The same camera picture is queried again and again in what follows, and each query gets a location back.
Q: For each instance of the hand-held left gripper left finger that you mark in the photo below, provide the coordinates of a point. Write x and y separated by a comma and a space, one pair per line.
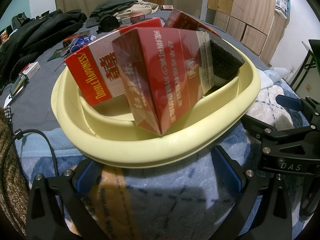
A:
86, 177

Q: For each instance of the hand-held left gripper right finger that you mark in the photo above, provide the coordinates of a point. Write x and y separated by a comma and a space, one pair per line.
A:
226, 170

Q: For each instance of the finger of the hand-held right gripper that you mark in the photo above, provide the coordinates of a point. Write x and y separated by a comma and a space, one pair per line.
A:
282, 140
290, 102

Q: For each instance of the yellow plastic basin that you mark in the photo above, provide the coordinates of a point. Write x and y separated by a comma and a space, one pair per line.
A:
155, 152

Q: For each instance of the plain black foam disc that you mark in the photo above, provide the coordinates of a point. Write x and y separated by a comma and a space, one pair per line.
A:
225, 57

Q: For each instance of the red white-panel cigarette box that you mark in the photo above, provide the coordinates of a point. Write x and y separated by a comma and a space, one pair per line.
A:
90, 80

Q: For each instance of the red and silver cigarette box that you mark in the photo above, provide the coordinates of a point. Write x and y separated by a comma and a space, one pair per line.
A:
160, 80

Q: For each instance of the shiny holographic red cigarette box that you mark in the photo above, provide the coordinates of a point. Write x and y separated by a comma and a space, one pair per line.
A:
185, 20

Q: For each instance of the light blue white cloth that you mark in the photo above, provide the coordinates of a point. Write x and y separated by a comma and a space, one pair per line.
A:
271, 77

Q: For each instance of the black folding table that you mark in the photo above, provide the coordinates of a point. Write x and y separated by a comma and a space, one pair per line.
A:
303, 67

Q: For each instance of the blue white checked blanket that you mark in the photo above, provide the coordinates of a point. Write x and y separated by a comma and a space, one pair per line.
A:
175, 200

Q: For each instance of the white printed plastic bag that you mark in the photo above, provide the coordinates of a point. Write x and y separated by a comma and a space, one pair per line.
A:
282, 6

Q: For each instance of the wooden wardrobe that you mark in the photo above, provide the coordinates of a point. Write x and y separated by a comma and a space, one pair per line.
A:
252, 10

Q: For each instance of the green small box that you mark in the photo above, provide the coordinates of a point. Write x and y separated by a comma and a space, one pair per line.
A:
17, 85

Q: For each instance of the white pink small box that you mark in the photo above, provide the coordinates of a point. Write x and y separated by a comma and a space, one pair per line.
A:
30, 70

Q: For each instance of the black jacket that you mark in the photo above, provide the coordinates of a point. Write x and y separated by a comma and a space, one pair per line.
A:
37, 37

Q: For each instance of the black round pouch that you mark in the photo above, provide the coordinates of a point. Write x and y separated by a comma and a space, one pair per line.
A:
108, 23

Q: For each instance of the dark clothes pile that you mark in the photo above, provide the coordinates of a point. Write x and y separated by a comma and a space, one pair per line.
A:
110, 6

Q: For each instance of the beige cloth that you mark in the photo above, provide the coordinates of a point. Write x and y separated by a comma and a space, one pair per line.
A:
142, 5

